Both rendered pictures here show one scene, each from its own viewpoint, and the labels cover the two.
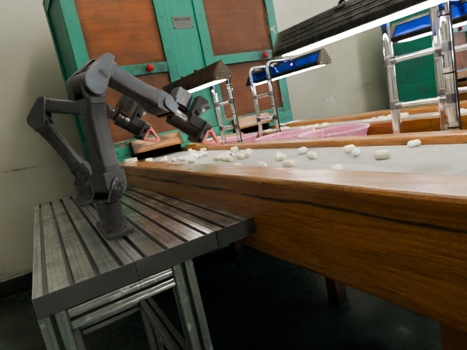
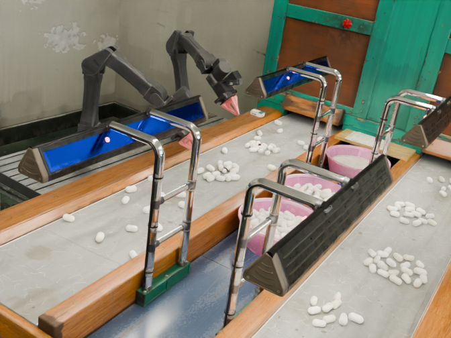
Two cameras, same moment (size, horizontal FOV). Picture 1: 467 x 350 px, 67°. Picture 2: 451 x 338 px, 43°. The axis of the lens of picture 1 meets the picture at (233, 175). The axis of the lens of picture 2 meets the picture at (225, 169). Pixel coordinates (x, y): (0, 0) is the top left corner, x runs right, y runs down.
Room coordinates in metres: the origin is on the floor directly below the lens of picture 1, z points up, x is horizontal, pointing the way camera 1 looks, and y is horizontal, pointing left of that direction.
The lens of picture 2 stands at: (0.37, -1.64, 1.59)
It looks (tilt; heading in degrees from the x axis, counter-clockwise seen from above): 24 degrees down; 59
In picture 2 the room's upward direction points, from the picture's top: 9 degrees clockwise
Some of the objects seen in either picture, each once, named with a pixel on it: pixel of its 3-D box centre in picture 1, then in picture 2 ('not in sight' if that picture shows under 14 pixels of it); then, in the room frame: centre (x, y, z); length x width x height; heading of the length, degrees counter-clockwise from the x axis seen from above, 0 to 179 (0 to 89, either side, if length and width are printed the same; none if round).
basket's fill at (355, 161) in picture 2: not in sight; (355, 170); (1.97, -0.04, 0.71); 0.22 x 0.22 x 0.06
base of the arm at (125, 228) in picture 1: (110, 214); not in sight; (0.93, 0.34, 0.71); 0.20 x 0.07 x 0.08; 28
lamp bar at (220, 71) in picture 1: (189, 83); (294, 74); (1.68, 0.12, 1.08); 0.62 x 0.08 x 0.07; 30
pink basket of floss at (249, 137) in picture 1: (235, 146); (356, 167); (1.97, -0.04, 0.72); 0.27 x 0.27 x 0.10
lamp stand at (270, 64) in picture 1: (276, 105); (402, 154); (1.92, -0.30, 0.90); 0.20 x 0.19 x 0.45; 30
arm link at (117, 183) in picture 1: (106, 190); not in sight; (0.94, 0.34, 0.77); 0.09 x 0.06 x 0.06; 53
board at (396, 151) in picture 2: (214, 139); (374, 143); (2.16, 0.07, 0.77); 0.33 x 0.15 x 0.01; 120
